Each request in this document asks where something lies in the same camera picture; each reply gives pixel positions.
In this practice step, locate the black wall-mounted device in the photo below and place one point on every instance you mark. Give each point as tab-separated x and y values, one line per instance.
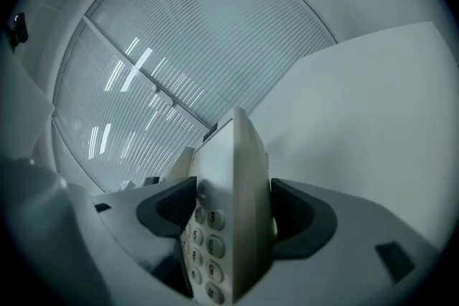
17	29

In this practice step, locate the window with slatted blinds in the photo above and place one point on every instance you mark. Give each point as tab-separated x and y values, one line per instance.
201	46

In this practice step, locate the white table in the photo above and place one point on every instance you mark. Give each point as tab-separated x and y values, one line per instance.
358	125

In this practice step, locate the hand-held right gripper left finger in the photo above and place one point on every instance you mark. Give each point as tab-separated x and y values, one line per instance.
143	233

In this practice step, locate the white push-button telephone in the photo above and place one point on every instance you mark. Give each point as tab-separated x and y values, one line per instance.
247	168

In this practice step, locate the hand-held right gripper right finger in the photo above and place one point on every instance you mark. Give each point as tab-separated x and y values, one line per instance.
333	261

